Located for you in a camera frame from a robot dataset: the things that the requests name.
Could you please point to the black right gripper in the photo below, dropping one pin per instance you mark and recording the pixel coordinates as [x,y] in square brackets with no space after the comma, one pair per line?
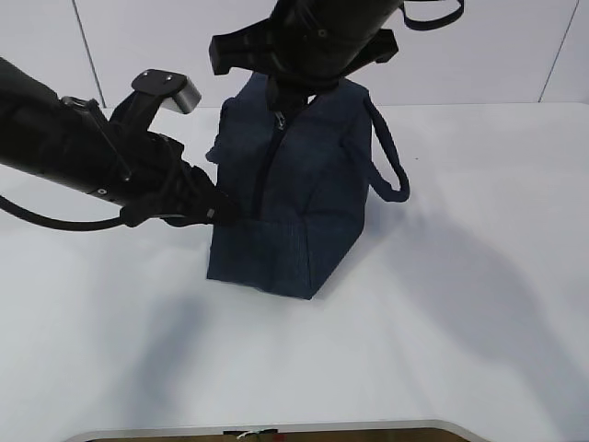
[297,62]

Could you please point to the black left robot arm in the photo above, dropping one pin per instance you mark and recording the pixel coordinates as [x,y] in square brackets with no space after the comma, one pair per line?
[60,139]

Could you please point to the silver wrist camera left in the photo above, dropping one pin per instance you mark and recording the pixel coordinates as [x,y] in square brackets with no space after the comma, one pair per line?
[154,89]

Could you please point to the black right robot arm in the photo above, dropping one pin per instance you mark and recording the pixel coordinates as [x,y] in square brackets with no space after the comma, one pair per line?
[350,20]

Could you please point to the navy blue fabric bag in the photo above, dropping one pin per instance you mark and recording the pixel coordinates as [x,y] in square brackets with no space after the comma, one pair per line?
[300,184]

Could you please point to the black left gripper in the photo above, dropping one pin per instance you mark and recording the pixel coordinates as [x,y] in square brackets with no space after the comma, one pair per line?
[149,179]

